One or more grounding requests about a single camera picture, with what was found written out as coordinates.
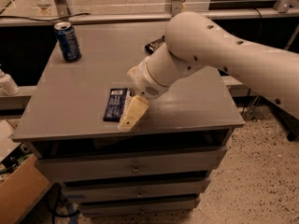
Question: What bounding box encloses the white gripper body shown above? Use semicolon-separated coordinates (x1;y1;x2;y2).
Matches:
132;57;169;99

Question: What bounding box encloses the blue rxbar blueberry bar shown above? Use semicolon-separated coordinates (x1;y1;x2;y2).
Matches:
103;88;128;122

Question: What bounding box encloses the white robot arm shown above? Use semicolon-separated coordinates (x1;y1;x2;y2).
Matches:
119;12;299;132

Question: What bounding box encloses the blue pepsi can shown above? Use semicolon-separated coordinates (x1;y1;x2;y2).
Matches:
54;21;81;62

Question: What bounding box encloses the black snack bar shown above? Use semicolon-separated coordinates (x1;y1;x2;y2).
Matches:
145;36;164;54

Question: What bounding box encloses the grey drawer cabinet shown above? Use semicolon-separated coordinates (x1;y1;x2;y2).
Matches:
15;22;244;209

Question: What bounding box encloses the top grey drawer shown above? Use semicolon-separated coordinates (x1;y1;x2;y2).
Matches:
36;146;227;182

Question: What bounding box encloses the grey drawer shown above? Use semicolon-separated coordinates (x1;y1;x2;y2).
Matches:
80;196;200;217
63;177;210;203
36;146;227;182

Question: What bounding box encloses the middle grey drawer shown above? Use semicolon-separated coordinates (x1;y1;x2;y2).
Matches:
63;177;210;203

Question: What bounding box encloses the bottom grey drawer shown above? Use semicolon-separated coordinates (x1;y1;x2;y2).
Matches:
80;196;200;217

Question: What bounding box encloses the white pipe fitting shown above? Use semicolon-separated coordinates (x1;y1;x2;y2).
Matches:
0;69;20;96

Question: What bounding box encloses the cardboard box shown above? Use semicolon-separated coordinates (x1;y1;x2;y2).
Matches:
0;119;52;224

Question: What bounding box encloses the black floor cable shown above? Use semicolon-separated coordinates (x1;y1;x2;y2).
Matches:
46;184;81;224

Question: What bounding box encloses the black cable on rail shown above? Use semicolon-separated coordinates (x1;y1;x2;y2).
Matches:
0;12;92;22

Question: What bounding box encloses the metal frame rail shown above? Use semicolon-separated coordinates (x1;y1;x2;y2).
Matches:
0;0;299;26

